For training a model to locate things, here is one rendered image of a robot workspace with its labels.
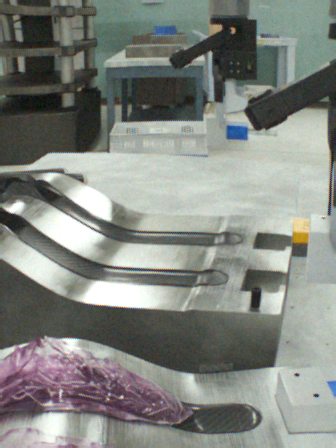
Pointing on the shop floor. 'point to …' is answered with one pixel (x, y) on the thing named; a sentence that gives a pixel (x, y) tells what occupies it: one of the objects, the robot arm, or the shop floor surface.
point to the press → (47, 82)
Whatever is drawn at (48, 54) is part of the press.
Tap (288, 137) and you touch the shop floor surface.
